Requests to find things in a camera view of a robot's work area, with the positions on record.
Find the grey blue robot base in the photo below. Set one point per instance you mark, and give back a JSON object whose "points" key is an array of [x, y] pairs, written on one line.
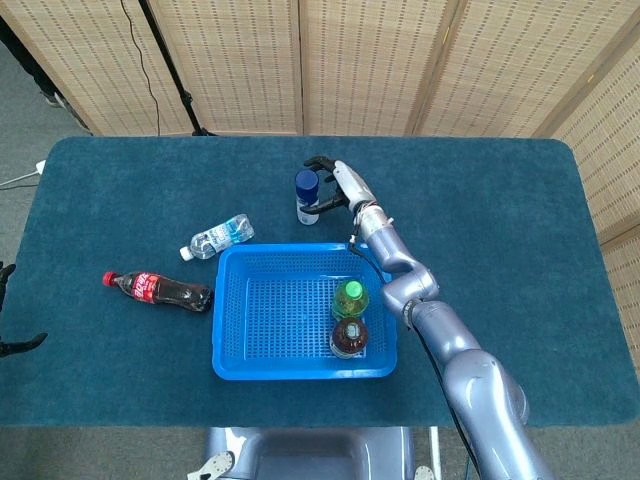
{"points": [[310, 455]]}

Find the white power adapter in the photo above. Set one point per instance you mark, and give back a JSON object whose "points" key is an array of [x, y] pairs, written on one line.
{"points": [[40, 167]]}

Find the clear water bottle white cap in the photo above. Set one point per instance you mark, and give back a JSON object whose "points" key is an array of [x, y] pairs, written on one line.
{"points": [[220, 235]]}

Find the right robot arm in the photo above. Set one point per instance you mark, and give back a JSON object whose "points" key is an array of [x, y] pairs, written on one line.
{"points": [[450, 325]]}

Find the blue plastic basket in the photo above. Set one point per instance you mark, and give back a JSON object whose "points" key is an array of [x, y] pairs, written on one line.
{"points": [[225, 320]]}

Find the cola bottle red cap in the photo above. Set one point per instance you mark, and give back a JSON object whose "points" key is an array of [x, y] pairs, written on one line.
{"points": [[150, 288]]}

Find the black tripod stand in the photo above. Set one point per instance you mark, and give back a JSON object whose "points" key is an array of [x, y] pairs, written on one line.
{"points": [[172, 75]]}

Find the green tea bottle green cap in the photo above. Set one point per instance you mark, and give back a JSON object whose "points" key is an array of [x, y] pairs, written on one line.
{"points": [[352, 297]]}

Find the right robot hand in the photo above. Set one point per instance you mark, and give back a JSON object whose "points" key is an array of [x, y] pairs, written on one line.
{"points": [[352, 185]]}

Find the dark teal table mat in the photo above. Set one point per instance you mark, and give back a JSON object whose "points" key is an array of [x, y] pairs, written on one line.
{"points": [[500, 200]]}

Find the white bottle blue cap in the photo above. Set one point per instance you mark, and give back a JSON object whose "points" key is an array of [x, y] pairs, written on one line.
{"points": [[305, 187]]}

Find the bamboo folding screen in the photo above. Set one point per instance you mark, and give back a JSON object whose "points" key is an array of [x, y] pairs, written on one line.
{"points": [[350, 60], [612, 165]]}

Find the brown drink bottle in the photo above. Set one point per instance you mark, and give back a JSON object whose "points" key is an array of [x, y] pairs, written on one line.
{"points": [[350, 337]]}

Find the person's dark trouser leg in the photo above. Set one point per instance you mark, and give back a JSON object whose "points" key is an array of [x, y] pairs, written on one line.
{"points": [[22, 60]]}

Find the white table leg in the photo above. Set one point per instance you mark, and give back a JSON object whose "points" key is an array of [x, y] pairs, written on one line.
{"points": [[435, 452]]}

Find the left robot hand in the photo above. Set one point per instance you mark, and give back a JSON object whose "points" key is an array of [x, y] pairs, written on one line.
{"points": [[22, 345]]}

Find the grey sneaker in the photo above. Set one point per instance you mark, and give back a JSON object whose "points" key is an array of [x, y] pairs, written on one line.
{"points": [[56, 100]]}

